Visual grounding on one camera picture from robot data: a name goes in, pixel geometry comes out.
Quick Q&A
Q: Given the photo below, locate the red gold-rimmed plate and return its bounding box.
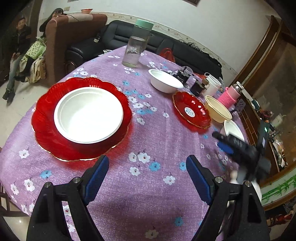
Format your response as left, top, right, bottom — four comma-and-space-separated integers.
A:
172, 91, 212, 129

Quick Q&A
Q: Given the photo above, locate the white plate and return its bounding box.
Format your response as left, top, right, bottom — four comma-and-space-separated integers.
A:
54, 87, 123, 144

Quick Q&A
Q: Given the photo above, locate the white bowl near edge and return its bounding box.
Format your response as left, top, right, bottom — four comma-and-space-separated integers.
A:
220, 120, 244, 141

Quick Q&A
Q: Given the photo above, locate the phone stand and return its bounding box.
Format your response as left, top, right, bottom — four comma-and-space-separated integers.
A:
230, 98, 246, 114

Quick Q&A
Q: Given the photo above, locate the cream plastic colander bowl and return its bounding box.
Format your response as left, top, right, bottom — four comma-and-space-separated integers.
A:
205, 95, 232, 123

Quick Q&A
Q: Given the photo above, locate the pink sleeved thermos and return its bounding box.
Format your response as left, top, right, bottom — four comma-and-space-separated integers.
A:
218, 82, 243, 109

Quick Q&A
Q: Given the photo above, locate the large red scalloped plate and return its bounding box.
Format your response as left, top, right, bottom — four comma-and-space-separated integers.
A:
31, 77, 132, 162

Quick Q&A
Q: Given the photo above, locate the white plastic jar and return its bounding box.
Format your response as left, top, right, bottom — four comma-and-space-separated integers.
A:
204, 72, 222, 96

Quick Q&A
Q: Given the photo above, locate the dark glass jar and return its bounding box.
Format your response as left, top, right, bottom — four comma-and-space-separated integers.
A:
190, 79, 209, 97

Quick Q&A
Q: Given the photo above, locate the purple floral tablecloth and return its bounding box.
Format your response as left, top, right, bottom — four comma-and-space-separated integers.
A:
1, 48, 238, 240

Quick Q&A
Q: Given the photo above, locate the seated person green clothing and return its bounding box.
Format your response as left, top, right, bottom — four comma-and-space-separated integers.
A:
14, 8, 64, 82

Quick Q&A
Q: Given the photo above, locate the red plastic bag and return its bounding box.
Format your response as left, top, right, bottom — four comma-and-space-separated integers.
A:
159, 48, 175, 63

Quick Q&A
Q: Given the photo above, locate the clear bottle green lid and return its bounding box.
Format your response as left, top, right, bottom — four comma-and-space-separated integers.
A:
122, 19, 154, 68

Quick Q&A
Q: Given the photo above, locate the brown armchair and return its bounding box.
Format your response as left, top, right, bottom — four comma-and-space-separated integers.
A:
45, 13, 107, 86

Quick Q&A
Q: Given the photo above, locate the seated man in dark jacket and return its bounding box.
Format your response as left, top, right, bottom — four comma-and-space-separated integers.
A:
3, 16, 32, 105

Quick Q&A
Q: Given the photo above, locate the black leather sofa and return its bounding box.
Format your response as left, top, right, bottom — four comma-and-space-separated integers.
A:
65, 20, 223, 78

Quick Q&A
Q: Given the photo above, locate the white bowl with handles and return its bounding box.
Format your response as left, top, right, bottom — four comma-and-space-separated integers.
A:
149, 69, 184, 94

